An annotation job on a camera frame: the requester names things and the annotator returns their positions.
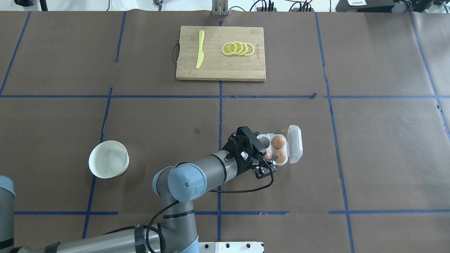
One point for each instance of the yellow plastic knife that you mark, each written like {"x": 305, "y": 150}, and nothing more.
{"x": 200, "y": 57}

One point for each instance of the white round bowl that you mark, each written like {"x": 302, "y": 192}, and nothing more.
{"x": 108, "y": 159}

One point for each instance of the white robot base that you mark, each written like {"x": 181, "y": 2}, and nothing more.
{"x": 231, "y": 247}

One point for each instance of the black camera tripod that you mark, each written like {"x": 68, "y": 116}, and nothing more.
{"x": 39, "y": 4}

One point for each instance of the clear plastic egg box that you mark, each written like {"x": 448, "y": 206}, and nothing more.
{"x": 293, "y": 147}

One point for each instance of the brown egg slot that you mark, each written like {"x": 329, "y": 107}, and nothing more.
{"x": 278, "y": 142}
{"x": 279, "y": 156}

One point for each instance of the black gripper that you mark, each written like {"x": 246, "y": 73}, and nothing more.
{"x": 242, "y": 166}

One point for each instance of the brown egg far slot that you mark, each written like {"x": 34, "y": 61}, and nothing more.
{"x": 278, "y": 142}

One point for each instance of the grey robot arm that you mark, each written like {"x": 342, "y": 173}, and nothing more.
{"x": 171, "y": 230}

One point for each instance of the wooden cutting board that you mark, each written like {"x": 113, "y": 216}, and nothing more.
{"x": 217, "y": 66}

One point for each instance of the brown paper table cover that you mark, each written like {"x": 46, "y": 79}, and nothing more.
{"x": 370, "y": 92}

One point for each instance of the black equipment box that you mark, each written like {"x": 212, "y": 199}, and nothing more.
{"x": 373, "y": 6}

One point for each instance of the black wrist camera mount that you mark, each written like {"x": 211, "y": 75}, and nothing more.
{"x": 244, "y": 139}

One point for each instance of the brown egg near slot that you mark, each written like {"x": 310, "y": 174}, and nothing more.
{"x": 279, "y": 156}

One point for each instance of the lemon slice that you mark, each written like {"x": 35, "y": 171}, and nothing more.
{"x": 229, "y": 49}
{"x": 243, "y": 50}
{"x": 249, "y": 49}
{"x": 239, "y": 48}

